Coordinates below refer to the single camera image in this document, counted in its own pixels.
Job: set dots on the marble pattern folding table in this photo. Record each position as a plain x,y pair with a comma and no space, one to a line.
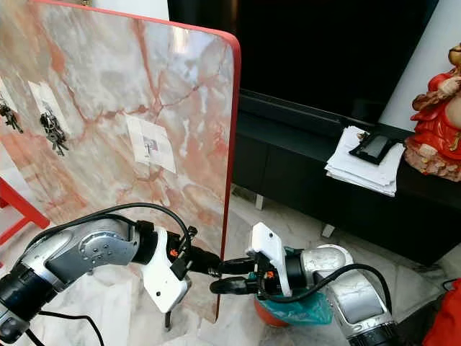
115,86

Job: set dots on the black television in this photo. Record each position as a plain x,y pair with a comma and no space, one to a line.
317,50

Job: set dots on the white taped metal hook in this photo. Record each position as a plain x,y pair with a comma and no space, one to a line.
151,144
6,92
47,101

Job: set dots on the black phone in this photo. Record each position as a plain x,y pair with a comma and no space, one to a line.
374,148

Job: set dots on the white paper stack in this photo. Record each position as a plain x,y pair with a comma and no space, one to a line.
360,173

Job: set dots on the large dark hung key bunch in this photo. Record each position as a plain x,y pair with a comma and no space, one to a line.
54,133

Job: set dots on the black low television console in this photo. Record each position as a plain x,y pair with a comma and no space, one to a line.
295,180

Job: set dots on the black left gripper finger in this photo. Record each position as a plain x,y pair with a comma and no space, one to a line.
209,262

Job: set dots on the red cushion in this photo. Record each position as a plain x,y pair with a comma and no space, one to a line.
446,317

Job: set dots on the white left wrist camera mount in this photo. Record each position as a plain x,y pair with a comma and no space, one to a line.
166,285

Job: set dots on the red seated statue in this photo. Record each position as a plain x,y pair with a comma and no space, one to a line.
436,122

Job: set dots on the small hung key bunch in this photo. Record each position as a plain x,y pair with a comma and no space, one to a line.
11,119

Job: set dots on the orange-red waste bin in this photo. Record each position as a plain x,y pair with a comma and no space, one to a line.
270,313

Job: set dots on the red plastic stool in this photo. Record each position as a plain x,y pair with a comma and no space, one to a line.
27,207

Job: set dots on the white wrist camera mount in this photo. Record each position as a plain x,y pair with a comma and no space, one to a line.
266,241
166,285

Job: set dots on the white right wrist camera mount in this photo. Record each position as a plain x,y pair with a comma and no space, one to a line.
266,241

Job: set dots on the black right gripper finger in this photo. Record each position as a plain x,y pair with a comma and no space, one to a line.
234,285
241,265

